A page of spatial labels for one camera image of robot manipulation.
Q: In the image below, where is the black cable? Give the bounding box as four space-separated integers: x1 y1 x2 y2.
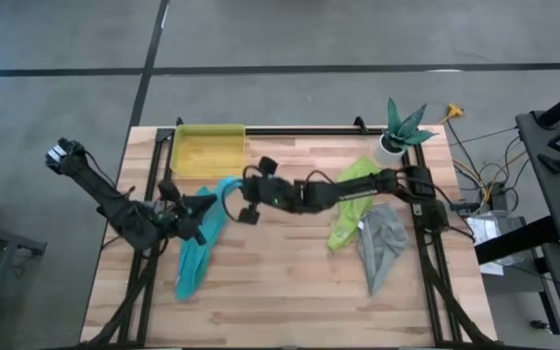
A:
445 120 478 171

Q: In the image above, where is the lime green microfiber towel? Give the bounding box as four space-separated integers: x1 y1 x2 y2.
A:
328 156 385 252

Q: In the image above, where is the teal microfiber towel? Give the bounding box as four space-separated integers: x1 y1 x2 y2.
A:
175 187 230 302

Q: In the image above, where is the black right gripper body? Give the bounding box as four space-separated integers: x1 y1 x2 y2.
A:
238 157 300 226

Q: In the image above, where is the yellow cable plug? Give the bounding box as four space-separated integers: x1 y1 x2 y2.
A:
437 102 466 125

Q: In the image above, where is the snake plant in white pot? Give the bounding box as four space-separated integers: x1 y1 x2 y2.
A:
372 95 439 166

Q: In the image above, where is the yellow translucent plastic basket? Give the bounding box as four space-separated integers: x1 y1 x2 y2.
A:
169 122 247 179

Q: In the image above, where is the black equipment desk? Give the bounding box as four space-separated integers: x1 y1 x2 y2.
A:
473 80 560 350

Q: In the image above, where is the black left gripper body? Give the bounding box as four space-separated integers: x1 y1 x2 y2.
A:
156 179 208 247

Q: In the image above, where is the blue microfiber towel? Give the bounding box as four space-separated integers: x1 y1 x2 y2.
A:
210 175 244 208

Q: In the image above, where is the grey microfiber towel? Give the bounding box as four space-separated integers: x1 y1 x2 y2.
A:
357 202 410 298

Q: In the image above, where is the black power strip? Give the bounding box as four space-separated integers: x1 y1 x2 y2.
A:
482 181 520 211

